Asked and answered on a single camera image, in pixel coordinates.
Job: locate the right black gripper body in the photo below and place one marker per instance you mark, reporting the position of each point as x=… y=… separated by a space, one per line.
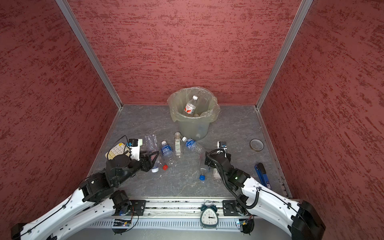
x=210 y=157

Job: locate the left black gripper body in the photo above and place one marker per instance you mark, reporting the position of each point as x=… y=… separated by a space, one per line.
x=135 y=166

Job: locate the purple label clear bottle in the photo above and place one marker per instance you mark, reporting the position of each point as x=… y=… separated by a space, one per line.
x=155 y=169

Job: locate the red label cola bottle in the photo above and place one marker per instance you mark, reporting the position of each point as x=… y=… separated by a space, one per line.
x=152 y=146

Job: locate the yellow label white bottle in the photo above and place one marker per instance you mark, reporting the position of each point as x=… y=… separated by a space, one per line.
x=216 y=175

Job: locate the red white label water bottle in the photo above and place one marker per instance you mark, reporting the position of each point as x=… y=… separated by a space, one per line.
x=191 y=106

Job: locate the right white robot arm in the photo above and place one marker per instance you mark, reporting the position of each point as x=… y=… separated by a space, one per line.
x=301 y=221

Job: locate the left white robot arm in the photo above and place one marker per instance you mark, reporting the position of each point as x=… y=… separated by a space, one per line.
x=96 y=198

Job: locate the translucent green bin liner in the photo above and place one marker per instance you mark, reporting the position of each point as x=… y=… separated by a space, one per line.
x=207 y=109

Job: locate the clear bottle blue cap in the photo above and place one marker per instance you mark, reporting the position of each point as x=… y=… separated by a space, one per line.
x=203 y=168

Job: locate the beige calculator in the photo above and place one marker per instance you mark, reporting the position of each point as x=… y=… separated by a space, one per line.
x=119 y=149

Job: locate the blue label bottle upper left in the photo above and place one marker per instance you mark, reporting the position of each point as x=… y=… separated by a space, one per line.
x=167 y=151

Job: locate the Pocari blue label bottle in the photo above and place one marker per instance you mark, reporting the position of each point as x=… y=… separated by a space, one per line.
x=192 y=145

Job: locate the green label square bottle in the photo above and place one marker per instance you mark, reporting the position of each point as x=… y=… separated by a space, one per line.
x=178 y=144

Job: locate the tape roll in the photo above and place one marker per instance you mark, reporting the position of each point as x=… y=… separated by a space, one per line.
x=256 y=145

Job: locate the blue box cutter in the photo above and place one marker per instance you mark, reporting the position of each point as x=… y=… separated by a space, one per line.
x=262 y=174

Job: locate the green alarm clock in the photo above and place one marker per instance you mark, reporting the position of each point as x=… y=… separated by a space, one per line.
x=209 y=218

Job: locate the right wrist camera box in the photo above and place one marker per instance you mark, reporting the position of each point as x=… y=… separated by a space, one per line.
x=222 y=145

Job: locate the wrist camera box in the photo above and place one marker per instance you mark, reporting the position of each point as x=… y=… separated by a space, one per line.
x=222 y=145
x=135 y=145

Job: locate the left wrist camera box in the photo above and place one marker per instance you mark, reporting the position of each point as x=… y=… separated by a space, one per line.
x=135 y=145

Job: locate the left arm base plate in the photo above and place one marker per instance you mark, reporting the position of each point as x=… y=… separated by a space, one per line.
x=138 y=207

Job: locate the aluminium front rail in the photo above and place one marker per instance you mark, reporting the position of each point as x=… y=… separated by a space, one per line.
x=172 y=207

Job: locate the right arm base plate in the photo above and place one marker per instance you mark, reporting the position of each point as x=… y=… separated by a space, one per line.
x=233 y=208

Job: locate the left circuit board with cables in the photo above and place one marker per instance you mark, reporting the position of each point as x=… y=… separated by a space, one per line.
x=122 y=226

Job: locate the circuit board with cables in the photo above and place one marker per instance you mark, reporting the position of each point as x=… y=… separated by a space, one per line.
x=246 y=226
x=122 y=226

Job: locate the right circuit board with cables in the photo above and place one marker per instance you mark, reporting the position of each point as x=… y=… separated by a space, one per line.
x=246 y=226

